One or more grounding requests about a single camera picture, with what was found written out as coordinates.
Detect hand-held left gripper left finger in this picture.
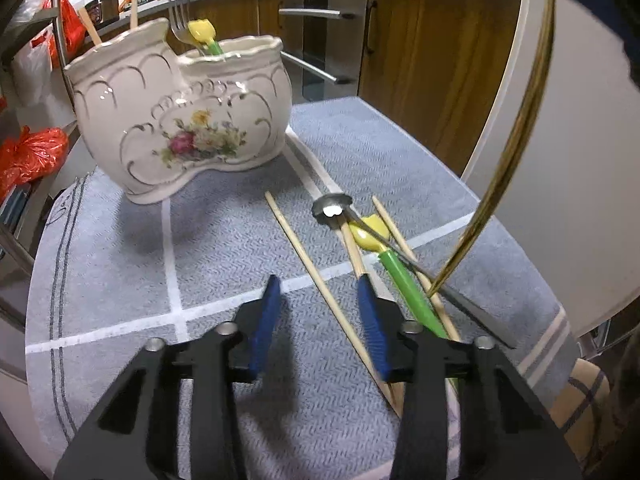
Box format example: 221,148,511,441
52,274,283,480

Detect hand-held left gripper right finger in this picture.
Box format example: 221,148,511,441
356,274,583,480

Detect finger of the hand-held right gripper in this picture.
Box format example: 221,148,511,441
542,0,640,93

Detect yellow tulip spoon green handle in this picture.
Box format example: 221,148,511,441
348,214,451,341
187,17,226,58

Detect green handled yellow spoon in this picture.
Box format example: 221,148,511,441
371,196,463,346

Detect silver flower-shaped spoon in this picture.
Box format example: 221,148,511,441
311,192,518,350

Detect white floral ceramic utensil holder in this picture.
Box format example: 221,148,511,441
62,17,293,206

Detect silver fork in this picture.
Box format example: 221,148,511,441
167,0,198,46

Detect grey striped table mat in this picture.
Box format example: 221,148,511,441
25,95,578,480

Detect wooden kitchen base cabinets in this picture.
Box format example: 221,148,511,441
75,0,531,176

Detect beige plaid cloth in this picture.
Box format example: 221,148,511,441
547,357,613,436

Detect built-in steel oven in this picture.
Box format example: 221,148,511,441
277,0,371,103

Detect blue grey board stack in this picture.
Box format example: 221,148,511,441
0,180,33,233

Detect crumpled red plastic bag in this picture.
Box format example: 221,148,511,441
0,127,70,201

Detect hanging white plastic bag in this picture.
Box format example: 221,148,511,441
10,30,56,106

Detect dark red rice cooker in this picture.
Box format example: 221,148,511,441
85,0,123,28

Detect hanging red plastic bag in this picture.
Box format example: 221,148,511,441
42,0,87,68

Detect chrome round pole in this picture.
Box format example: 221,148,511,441
52,0,71,68

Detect metal shelf rack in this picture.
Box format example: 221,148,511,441
0,0,81,321

